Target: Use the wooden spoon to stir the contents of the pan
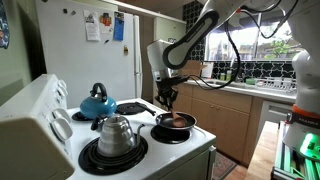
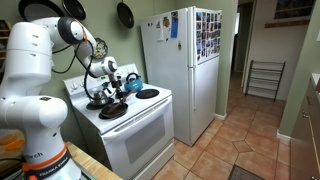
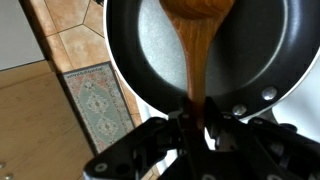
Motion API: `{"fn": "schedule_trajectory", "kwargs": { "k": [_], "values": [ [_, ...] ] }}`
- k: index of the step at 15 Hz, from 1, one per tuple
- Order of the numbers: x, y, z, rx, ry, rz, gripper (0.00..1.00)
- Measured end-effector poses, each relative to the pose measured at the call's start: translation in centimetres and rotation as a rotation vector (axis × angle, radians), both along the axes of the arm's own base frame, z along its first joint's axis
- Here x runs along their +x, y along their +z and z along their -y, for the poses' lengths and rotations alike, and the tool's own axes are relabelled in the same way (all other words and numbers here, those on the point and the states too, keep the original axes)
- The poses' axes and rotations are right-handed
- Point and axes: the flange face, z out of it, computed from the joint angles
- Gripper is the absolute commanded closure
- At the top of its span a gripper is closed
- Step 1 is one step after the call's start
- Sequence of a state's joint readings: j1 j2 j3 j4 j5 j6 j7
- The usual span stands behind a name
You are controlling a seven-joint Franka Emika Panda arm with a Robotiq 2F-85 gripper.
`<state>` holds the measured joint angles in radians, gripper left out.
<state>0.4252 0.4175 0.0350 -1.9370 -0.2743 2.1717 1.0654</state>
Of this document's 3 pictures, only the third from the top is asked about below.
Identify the black frying pan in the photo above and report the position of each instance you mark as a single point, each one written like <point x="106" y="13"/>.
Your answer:
<point x="260" y="50"/>

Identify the grey dishwasher front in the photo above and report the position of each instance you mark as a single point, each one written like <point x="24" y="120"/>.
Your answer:
<point x="16" y="33"/>

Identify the patterned floor rug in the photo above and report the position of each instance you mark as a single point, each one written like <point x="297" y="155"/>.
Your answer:
<point x="96" y="103"/>

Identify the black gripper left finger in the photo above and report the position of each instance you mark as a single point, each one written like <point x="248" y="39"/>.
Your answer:
<point x="113" y="160"/>

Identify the wooden spoon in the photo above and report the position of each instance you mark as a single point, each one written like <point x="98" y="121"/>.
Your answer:
<point x="196" y="50"/>

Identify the brown wooden kitchen cabinets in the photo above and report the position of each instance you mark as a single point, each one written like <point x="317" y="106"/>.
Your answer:
<point x="36" y="126"/>

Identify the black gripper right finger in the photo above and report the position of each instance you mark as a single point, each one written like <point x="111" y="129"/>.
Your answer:
<point x="246" y="163"/>

